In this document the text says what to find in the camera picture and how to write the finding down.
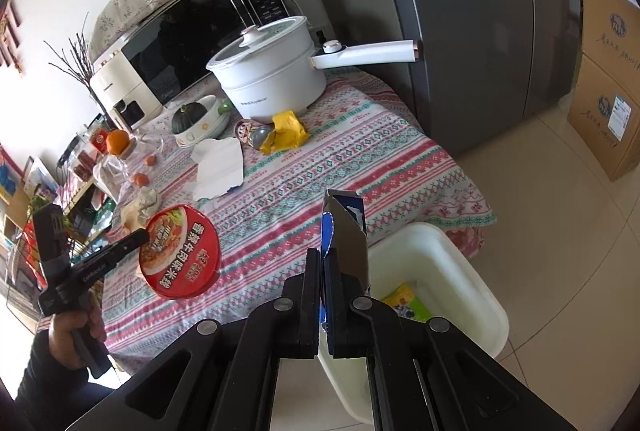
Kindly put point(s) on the green squash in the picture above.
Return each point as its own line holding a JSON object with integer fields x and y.
{"x": 189, "y": 118}

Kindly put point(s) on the vase with dry twigs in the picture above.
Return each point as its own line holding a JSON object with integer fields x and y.
{"x": 82, "y": 66}

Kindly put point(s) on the white torn paper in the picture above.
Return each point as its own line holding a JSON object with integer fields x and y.
{"x": 217, "y": 168}

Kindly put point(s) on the jar of red strips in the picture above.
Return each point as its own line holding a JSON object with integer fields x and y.
{"x": 86, "y": 162}

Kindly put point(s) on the red instant noodle bowl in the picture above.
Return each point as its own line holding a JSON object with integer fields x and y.
{"x": 180, "y": 256}

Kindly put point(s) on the person's left hand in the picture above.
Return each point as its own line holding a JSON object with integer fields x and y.
{"x": 62, "y": 336}

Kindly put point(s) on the cream air fryer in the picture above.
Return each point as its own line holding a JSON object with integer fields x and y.
{"x": 125, "y": 81}

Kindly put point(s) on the patterned tablecloth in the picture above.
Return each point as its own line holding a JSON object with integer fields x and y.
{"x": 310, "y": 181}

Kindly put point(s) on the clear plastic bag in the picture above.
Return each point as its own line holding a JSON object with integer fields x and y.
{"x": 107, "y": 168}

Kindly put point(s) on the crumpled small wrapper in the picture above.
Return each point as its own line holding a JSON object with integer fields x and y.
{"x": 247, "y": 131}

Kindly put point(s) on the grey refrigerator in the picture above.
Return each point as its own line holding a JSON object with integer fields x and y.
{"x": 450, "y": 11}

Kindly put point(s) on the person's left forearm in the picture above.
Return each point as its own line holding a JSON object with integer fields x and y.
{"x": 45, "y": 386}

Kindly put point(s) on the crumpled beige bag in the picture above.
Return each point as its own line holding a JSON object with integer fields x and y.
{"x": 141, "y": 206}

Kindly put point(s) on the red label jar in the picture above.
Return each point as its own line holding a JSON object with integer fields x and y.
{"x": 99, "y": 141}

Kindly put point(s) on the small red tomato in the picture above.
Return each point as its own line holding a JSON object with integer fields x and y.
{"x": 148, "y": 159}
{"x": 140, "y": 179}

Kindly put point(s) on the green snack packet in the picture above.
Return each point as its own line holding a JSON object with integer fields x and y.
{"x": 405, "y": 301}

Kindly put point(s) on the white plastic bin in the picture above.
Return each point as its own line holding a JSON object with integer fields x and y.
{"x": 450, "y": 271}

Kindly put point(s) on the glass pot lid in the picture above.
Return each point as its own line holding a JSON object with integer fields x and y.
{"x": 270, "y": 36}

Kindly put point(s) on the black microwave oven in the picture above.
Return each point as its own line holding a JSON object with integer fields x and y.
{"x": 190, "y": 41}

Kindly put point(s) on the blue cardboard box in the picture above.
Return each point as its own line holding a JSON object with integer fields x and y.
{"x": 350, "y": 241}

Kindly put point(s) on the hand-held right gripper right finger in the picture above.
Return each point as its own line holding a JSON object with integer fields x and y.
{"x": 345, "y": 326}

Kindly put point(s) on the red wall decoration strip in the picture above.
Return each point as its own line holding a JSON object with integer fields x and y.
{"x": 11, "y": 36}

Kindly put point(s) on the white electric pot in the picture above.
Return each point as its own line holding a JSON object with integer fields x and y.
{"x": 270, "y": 86}

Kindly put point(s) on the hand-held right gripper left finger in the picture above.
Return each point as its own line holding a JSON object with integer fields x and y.
{"x": 300, "y": 311}

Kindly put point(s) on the orange fruit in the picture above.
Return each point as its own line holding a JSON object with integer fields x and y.
{"x": 117, "y": 141}

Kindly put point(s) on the white plate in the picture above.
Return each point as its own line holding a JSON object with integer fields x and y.
{"x": 200, "y": 141}

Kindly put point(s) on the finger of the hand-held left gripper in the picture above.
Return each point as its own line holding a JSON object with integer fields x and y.
{"x": 125, "y": 247}

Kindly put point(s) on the yellow packet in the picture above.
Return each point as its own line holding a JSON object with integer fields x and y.
{"x": 287, "y": 131}

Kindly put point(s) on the white ceramic bowl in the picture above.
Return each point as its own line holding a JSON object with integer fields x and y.
{"x": 215, "y": 118}

